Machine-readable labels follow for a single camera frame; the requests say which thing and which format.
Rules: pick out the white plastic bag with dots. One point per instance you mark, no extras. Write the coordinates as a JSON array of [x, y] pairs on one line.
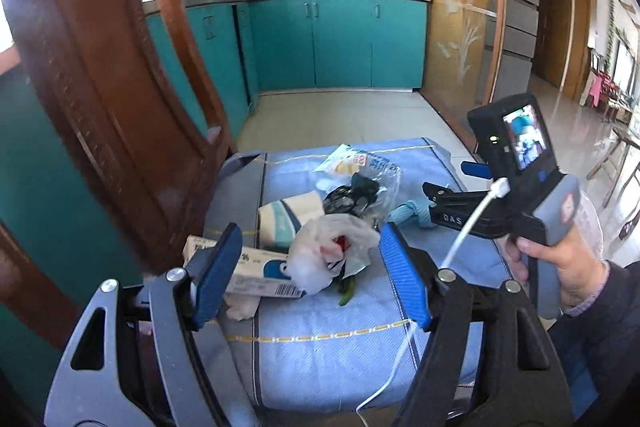
[[327, 232]]

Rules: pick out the brown wooden door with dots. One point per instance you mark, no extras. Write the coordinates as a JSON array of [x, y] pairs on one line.
[[555, 32]]

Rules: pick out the black shiny scraps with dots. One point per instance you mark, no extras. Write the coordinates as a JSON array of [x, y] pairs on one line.
[[350, 198]]

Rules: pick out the person's right forearm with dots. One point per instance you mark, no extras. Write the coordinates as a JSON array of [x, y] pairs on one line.
[[600, 357]]

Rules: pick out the grey refrigerator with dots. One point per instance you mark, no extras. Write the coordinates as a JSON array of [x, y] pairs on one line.
[[520, 7]]

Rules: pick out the wooden side table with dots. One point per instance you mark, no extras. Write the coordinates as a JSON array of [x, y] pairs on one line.
[[620, 147]]

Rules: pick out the person's right hand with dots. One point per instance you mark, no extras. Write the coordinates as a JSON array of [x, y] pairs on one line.
[[570, 267]]

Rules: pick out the brown wooden chair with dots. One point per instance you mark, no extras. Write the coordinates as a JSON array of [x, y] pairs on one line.
[[100, 57]]

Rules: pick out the teal kitchen cabinets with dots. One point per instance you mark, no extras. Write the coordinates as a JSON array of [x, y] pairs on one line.
[[345, 42]]

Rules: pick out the white blue striped paper cup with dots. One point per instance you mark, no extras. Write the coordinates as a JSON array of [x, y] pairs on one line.
[[280, 217]]

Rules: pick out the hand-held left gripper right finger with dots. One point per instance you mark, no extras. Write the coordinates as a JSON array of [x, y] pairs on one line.
[[404, 277]]

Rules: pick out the blue cloth tie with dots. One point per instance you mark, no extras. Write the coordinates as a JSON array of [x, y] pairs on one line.
[[410, 212]]

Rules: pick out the white cardboard carton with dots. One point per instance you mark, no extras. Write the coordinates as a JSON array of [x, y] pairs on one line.
[[257, 271]]

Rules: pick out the clear plastic snack bag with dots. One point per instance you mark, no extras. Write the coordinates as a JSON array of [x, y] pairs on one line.
[[382, 172]]

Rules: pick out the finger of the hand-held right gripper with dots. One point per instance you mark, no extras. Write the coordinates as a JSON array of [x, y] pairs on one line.
[[475, 170], [450, 212]]

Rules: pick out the white tissue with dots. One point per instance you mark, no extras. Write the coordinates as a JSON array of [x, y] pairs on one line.
[[241, 308]]

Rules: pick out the etched glass wooden partition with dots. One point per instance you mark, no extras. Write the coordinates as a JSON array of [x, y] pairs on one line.
[[455, 32]]

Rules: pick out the green vegetable scrap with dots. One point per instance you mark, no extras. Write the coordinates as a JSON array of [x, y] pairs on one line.
[[347, 293]]

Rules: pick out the blue checked cloth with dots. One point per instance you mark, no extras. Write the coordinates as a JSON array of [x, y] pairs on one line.
[[325, 347]]

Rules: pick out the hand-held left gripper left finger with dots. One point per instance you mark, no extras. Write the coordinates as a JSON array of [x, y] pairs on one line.
[[216, 274]]

